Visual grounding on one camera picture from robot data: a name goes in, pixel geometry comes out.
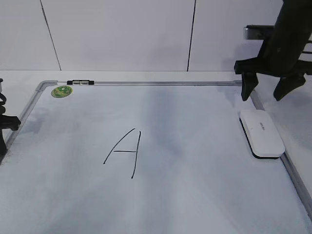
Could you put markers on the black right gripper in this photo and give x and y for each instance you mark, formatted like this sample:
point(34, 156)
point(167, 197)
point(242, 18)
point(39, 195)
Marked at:
point(279, 55)

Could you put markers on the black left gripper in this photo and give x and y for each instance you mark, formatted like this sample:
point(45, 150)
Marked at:
point(7, 122)

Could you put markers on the white board eraser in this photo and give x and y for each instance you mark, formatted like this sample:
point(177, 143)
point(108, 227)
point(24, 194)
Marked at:
point(262, 135)

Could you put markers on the white board with grey frame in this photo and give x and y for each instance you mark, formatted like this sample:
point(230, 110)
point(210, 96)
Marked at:
point(143, 159)

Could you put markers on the round green sticker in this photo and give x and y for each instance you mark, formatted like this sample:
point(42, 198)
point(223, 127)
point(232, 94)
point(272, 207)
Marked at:
point(61, 91)

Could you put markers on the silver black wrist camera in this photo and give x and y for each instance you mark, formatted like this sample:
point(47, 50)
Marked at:
point(258, 32)

